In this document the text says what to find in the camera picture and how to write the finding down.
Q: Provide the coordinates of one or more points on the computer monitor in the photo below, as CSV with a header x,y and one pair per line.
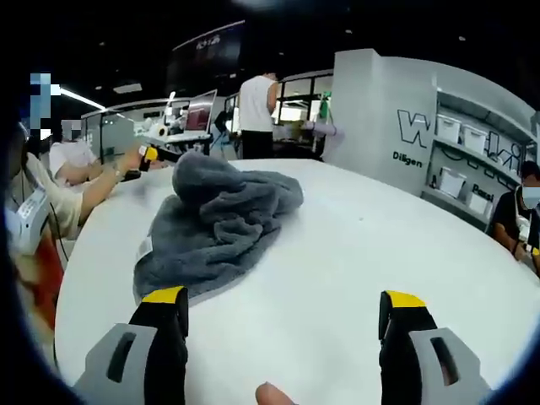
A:
x,y
200,111

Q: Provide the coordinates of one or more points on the green bottle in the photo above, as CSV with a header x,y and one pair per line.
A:
x,y
324,107

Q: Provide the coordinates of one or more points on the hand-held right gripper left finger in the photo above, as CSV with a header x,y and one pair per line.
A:
x,y
126,379

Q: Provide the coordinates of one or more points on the glass partition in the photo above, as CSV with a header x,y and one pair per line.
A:
x,y
109,135

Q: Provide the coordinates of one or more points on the white chest device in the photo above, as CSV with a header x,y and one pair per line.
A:
x,y
29,219

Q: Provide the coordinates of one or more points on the background white desk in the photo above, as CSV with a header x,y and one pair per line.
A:
x,y
185,137

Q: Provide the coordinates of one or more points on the person's right hand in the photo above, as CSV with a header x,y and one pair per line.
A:
x,y
272,396

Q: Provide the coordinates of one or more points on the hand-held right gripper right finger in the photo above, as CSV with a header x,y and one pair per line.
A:
x,y
422,371

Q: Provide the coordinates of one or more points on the white storage box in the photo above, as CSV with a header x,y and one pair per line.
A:
x,y
449,127
452,182
480,203
474,139

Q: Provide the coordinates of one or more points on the ceiling light strip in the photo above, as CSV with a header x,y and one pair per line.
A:
x,y
82,98

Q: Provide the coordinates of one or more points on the white table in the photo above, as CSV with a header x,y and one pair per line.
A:
x,y
337,253

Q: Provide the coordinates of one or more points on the person's body in beige shirt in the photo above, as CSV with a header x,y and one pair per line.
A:
x,y
55,206

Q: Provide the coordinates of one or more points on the person's left hand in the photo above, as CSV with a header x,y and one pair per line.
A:
x,y
133,161

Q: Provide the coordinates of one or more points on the white round device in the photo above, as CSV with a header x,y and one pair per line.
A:
x,y
160,131

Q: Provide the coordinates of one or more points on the purple rolled mat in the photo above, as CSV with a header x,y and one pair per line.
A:
x,y
325,128

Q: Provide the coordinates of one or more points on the grey towel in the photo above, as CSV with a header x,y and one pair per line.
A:
x,y
228,211

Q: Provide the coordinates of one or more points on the large dark overhead screen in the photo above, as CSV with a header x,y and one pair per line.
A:
x,y
206,55

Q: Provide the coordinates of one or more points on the white shelf unit with lettering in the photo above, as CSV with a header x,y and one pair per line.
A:
x,y
371,126

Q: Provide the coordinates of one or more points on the wristwatch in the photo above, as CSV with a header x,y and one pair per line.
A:
x,y
116,172

